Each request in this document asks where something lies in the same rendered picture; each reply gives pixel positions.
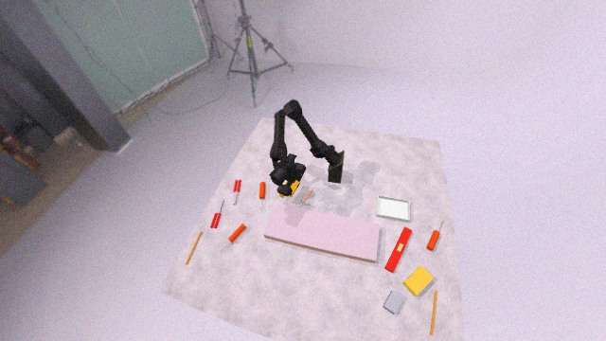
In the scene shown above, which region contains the pale pink panel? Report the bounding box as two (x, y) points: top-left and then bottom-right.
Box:
(263, 203), (380, 263)

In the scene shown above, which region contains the white shallow tray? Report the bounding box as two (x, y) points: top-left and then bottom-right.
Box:
(376, 195), (410, 223)

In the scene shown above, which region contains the orange-handled awl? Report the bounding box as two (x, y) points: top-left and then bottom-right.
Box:
(259, 182), (265, 212)
(299, 189), (313, 206)
(218, 224), (246, 255)
(426, 219), (442, 251)

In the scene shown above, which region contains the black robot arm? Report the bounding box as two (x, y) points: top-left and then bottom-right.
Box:
(269, 99), (342, 186)

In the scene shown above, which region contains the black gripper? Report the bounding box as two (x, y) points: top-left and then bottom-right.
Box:
(276, 163), (306, 197)

